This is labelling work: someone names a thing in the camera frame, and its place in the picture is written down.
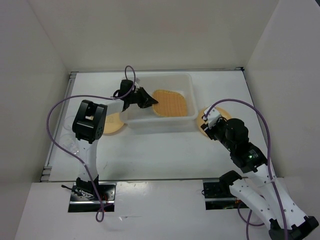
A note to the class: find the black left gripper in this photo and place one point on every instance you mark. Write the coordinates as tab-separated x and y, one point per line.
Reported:
147	100

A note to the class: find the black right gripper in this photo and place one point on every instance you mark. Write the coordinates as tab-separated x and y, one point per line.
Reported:
209	131

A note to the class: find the yellow bear plate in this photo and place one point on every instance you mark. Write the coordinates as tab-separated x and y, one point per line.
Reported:
200	121
113	124

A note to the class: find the woven bamboo tray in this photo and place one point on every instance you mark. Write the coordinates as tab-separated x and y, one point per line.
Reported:
170	104

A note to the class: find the clear plastic cup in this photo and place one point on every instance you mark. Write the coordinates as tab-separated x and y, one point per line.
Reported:
69	143
68	122

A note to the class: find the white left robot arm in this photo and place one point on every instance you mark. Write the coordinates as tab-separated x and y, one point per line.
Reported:
89	125

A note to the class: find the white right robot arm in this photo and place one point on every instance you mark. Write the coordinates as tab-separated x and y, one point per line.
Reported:
271	203

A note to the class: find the translucent plastic bin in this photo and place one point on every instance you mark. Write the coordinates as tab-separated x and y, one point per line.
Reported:
180	82

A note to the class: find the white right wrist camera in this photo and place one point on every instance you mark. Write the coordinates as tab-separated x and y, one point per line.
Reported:
210	116

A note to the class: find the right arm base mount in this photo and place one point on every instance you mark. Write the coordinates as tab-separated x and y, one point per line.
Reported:
218	199

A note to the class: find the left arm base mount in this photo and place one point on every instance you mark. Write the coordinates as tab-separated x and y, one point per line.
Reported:
81	202

